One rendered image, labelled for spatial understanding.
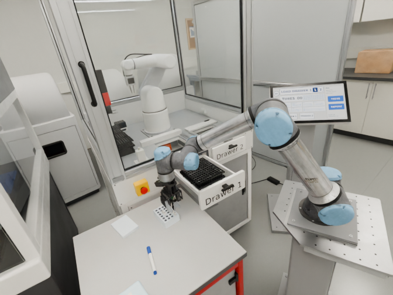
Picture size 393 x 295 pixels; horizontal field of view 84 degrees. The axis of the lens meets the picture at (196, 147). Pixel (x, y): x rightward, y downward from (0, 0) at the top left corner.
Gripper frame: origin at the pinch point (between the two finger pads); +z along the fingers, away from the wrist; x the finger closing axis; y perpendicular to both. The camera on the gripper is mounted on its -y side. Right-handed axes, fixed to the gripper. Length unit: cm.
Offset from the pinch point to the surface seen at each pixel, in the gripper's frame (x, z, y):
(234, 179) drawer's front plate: 31.0, -9.1, 14.5
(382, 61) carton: 344, -24, -13
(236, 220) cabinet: 65, 66, -18
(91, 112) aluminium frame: -17, -52, -25
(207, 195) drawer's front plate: 13.9, -8.2, 12.9
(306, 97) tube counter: 121, -30, 3
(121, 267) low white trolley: -31.7, 5.2, 9.2
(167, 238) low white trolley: -9.5, 5.3, 9.8
